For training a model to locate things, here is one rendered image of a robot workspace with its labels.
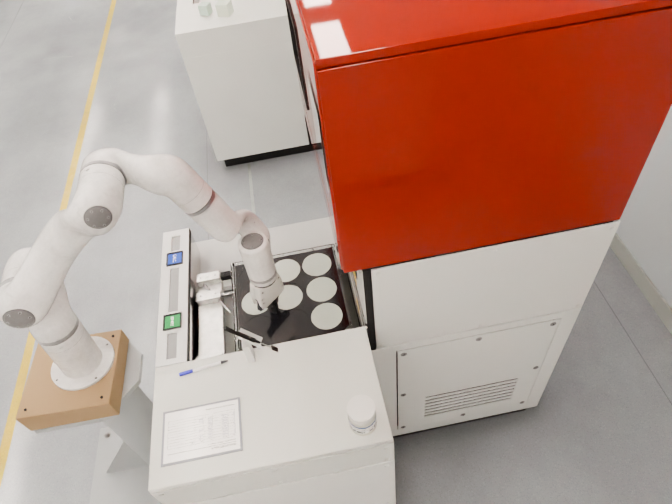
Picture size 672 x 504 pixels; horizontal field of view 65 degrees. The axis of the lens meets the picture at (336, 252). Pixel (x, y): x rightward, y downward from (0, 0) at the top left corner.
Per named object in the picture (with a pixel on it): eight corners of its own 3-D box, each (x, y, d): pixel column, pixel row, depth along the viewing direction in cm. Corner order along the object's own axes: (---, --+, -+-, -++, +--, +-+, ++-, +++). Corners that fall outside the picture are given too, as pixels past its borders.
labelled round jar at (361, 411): (373, 407, 138) (372, 391, 131) (379, 433, 134) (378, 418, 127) (347, 413, 138) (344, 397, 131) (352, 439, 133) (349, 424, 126)
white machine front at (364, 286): (332, 181, 219) (321, 97, 189) (376, 349, 166) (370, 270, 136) (325, 182, 219) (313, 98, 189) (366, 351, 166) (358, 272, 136)
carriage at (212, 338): (223, 278, 186) (221, 273, 184) (227, 370, 163) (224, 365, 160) (201, 283, 186) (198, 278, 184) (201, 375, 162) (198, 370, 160)
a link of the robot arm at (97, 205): (42, 294, 147) (33, 341, 136) (-5, 280, 140) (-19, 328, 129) (137, 173, 128) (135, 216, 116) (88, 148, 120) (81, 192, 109)
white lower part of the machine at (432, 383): (471, 271, 284) (490, 151, 222) (534, 415, 231) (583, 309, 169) (342, 297, 281) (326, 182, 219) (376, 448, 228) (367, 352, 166)
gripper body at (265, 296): (265, 258, 160) (272, 281, 168) (242, 280, 155) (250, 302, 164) (283, 269, 156) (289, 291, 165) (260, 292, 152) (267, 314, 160)
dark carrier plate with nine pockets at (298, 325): (332, 248, 185) (331, 246, 185) (350, 329, 163) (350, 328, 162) (235, 266, 184) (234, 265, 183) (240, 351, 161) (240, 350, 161)
